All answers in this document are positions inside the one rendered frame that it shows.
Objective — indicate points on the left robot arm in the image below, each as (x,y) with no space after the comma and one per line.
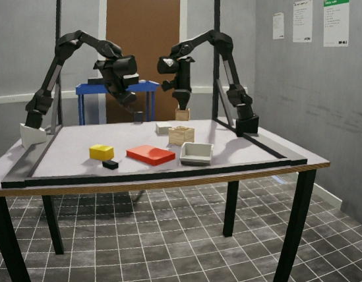
(224,46)

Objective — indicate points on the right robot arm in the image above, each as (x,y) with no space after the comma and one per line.
(117,65)

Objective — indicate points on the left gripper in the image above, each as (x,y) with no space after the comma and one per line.
(183,82)

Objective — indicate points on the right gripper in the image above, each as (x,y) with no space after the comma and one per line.
(124,98)

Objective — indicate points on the yellow rectangular block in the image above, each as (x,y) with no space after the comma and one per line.
(101,152)

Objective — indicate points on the orange-red flat rectangular block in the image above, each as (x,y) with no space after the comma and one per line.
(150,155)

